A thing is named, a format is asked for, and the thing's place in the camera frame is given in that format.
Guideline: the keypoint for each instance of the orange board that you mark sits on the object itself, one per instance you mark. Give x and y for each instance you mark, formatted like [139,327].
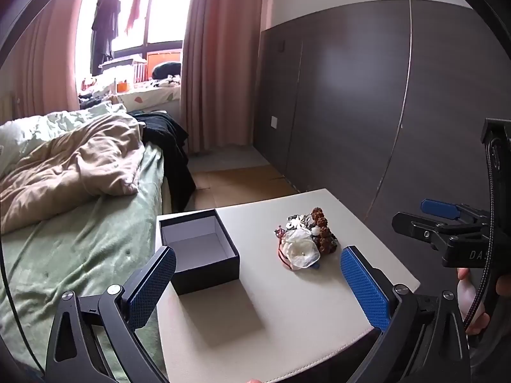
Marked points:
[155,58]

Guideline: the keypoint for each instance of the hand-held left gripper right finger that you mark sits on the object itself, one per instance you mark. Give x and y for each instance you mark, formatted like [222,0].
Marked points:
[365,287]

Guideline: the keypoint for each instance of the white rack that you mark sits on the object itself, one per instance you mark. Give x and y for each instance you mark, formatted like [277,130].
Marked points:
[123,66]

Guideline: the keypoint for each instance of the black cushion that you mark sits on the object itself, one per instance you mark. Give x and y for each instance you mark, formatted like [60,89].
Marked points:
[165,70]

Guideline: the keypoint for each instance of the light green duvet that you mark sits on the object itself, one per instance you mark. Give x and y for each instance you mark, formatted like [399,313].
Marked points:
[48,125]

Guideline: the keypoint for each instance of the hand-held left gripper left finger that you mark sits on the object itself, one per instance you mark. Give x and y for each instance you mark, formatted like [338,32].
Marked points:
[153,283]

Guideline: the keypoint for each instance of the silver flower jewelry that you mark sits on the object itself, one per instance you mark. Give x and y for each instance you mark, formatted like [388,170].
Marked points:
[297,221]

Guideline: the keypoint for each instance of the hanging dark clothes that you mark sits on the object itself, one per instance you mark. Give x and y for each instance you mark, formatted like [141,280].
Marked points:
[104,28]

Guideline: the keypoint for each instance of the leaf print pillow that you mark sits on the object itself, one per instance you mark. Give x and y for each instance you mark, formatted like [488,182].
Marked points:
[155,95]

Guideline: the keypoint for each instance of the wide pink curtain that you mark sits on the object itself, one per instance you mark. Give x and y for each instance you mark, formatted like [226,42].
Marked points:
[223,68]

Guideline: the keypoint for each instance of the black jewelry box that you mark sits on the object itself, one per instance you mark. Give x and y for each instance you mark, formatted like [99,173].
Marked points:
[207,275]

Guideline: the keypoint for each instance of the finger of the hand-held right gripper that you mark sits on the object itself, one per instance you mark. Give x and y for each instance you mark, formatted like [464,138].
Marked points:
[415,225]
[437,207]

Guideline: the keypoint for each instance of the person's right hand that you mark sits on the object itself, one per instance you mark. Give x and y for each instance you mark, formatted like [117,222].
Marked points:
[469,291]

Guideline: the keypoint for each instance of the window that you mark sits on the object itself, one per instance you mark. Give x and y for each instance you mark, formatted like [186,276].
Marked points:
[163,12]

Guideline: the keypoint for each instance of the black clothing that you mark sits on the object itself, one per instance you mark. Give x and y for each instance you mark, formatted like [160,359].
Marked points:
[175,159]

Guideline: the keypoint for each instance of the hanging pink garment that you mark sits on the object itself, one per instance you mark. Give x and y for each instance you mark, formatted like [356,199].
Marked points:
[133,8]

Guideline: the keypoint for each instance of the narrow pink curtain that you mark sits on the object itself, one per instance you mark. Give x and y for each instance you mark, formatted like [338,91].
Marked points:
[48,68]

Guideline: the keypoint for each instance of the cardboard sheet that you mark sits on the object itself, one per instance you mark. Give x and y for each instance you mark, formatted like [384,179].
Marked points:
[239,187]

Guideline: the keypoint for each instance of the white wall socket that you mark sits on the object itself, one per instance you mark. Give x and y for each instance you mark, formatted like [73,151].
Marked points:
[274,122]

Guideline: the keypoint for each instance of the green bed sheet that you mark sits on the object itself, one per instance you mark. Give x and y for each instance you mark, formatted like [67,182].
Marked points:
[80,247]

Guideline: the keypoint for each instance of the beige blanket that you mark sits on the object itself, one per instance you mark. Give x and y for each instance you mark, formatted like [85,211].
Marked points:
[72,171]

